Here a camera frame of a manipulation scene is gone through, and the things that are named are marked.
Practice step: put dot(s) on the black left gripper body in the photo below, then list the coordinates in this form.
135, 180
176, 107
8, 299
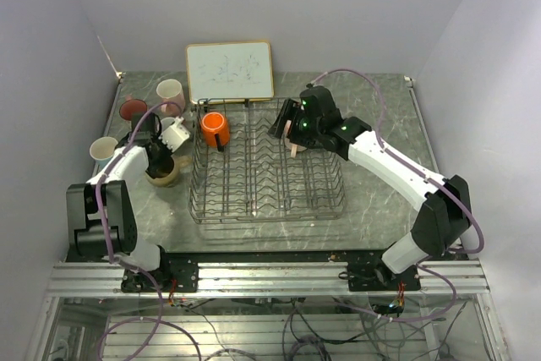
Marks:
163, 153

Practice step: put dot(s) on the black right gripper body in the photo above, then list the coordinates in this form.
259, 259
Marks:
303, 130

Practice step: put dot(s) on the beige brown mug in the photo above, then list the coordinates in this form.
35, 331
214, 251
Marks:
179, 163

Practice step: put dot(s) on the pale pink mug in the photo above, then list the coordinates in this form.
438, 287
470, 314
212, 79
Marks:
293, 148

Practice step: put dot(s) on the light blue mug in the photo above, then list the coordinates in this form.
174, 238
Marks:
102, 150

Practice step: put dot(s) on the light pink faceted mug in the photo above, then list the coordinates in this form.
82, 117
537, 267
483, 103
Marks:
171, 93

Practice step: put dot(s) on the salmon pink patterned mug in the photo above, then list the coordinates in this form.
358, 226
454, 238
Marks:
166, 123

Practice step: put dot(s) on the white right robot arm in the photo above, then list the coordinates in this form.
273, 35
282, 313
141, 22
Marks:
442, 204

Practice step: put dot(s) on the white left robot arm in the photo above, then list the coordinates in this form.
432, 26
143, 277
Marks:
101, 220

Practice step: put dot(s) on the orange mug black handle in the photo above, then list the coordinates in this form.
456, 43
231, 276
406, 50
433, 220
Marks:
215, 129

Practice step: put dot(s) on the white board with wooden frame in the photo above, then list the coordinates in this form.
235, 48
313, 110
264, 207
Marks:
229, 71

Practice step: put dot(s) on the metal wire dish rack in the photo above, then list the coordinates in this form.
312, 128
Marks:
254, 178

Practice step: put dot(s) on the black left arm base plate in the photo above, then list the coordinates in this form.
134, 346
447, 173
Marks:
177, 273

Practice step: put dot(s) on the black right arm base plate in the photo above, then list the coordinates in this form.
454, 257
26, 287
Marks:
374, 276

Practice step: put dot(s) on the aluminium rail frame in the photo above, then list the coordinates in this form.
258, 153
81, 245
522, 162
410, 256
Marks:
251, 280

